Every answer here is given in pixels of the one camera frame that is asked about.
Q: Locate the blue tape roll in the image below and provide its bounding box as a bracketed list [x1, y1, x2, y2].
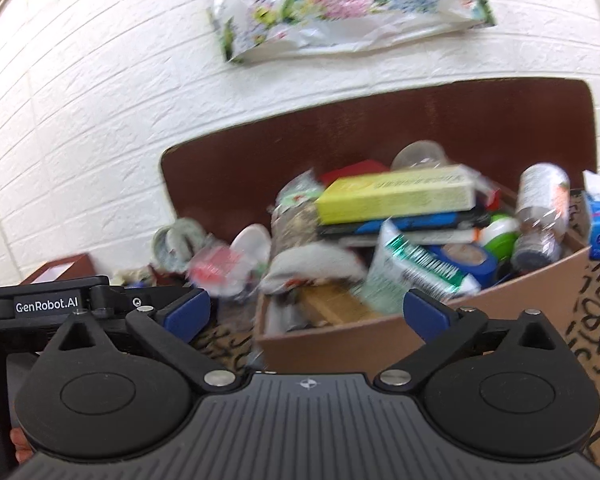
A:
[427, 242, 498, 288]

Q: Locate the translucent plastic container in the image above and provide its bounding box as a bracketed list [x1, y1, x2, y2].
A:
[390, 141, 451, 171]

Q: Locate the long yellow-green box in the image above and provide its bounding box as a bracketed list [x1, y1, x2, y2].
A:
[315, 164, 477, 226]

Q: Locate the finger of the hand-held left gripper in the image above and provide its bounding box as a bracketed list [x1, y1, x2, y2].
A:
[91, 282, 203, 318]

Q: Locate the dried herb bag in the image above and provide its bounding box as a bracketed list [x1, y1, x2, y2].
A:
[270, 200, 326, 261]

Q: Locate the person's left hand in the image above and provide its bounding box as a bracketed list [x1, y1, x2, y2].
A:
[0, 394, 35, 466]

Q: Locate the red box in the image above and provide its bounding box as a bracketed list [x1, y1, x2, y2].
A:
[320, 160, 391, 183]

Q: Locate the brown headboard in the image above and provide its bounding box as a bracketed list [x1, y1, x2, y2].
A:
[160, 78, 597, 271]

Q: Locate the grey cloth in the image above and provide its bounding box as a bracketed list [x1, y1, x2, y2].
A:
[260, 247, 366, 293]

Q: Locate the green white toothpaste tube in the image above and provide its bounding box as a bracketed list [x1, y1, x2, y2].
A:
[367, 220, 482, 311]

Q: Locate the clear plastic bottle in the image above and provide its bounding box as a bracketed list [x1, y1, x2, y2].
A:
[511, 162, 572, 273]

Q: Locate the green white round container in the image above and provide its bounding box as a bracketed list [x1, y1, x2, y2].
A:
[480, 212, 521, 261]

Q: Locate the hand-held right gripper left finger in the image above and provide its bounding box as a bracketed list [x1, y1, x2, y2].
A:
[42, 287, 238, 392]

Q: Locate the floral plastic bag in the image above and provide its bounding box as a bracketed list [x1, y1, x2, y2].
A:
[202, 0, 497, 65]

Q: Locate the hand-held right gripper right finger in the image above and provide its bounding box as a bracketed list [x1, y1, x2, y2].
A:
[375, 287, 563, 392]

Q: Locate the clear tape roll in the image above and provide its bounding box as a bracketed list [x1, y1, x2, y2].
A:
[152, 218, 206, 268]

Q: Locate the white bowl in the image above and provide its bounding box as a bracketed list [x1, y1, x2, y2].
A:
[229, 223, 272, 281]

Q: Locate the brown shoe box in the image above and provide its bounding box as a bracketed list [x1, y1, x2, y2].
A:
[17, 253, 97, 286]

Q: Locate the tan cardboard box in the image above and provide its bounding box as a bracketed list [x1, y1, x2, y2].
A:
[254, 180, 593, 376]

